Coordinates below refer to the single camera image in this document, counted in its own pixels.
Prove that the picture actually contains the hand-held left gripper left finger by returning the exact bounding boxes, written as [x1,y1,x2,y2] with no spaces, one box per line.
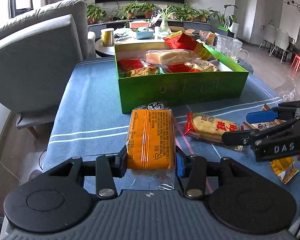
[41,147,128,199]

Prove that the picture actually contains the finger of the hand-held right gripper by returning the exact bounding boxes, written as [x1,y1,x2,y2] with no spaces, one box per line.
[246,99,300,124]
[221,116,300,162]

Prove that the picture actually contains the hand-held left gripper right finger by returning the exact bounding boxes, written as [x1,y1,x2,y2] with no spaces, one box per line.
[175,147,256,199]

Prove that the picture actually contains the brown snack packet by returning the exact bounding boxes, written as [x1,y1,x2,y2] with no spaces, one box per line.
[242,104,286,132]

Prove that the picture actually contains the orange snack packet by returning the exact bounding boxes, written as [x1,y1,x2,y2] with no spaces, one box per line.
[126,109,177,192]

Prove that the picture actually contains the green cardboard box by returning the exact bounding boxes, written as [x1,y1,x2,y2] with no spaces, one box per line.
[114,42,250,114]

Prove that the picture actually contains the clear plastic wrapper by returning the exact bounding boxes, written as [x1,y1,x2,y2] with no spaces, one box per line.
[275,74,300,102]

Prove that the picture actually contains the red rice cracker packet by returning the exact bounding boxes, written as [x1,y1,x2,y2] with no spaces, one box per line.
[184,112,244,151]

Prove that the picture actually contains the dark round table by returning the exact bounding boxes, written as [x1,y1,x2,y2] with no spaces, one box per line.
[240,62,255,74]

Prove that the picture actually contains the white packet with black print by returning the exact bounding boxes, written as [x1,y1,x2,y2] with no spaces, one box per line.
[139,101,168,111]

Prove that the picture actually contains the blue striped tablecloth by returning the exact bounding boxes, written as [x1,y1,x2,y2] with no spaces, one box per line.
[44,55,300,195]

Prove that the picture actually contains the red stool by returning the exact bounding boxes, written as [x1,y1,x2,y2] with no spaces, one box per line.
[291,55,300,72]

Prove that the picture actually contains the white dining chair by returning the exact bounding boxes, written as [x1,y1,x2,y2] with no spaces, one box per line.
[259,25,277,50]
[270,29,290,63]

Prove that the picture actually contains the glass pitcher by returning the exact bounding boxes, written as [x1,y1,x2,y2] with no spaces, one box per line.
[216,35,249,64]

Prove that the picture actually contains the large-leaf plant in white pot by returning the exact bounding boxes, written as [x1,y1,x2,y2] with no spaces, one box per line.
[209,4,239,32]

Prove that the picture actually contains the cardboard box with plastic bag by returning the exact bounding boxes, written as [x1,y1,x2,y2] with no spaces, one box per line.
[199,30,217,46]

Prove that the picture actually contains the black box with green lid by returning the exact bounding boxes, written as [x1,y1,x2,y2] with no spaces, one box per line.
[217,25,237,38]

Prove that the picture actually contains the flat red snack packet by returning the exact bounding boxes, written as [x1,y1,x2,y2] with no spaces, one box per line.
[117,58,143,72]

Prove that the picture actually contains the red and yellow snack packet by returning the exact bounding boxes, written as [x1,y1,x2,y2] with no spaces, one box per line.
[163,30,212,61]

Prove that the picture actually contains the clear pale bread packet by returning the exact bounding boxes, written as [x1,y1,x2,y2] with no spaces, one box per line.
[145,49,199,65]

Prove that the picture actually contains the open cardboard box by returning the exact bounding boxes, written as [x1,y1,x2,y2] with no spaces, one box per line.
[169,26,196,37]

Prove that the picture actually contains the white round table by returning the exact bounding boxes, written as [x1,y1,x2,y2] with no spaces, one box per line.
[94,34,115,58]

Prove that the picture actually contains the gold can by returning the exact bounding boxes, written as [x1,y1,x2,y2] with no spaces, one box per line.
[101,28,115,47]

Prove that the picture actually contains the blue basket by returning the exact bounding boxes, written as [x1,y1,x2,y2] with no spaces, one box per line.
[135,27,155,40]

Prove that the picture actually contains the grey sofa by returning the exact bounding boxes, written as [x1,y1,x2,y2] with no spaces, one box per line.
[0,0,97,138]

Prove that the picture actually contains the spider plant in glass vase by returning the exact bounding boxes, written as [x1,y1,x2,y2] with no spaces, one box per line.
[155,5,177,32]

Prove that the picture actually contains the grey television cabinet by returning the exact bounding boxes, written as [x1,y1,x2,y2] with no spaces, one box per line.
[87,20,212,32]

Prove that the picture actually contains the orange rectangular box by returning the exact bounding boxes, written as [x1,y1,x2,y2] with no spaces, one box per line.
[129,21,150,29]

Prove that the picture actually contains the row of potted plants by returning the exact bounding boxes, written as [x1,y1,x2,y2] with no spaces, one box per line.
[86,1,212,25]

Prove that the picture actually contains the ring ceiling light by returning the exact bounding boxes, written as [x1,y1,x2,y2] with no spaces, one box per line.
[284,0,300,15]

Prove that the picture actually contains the white floor cable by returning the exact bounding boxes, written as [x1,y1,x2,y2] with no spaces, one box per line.
[0,151,20,184]

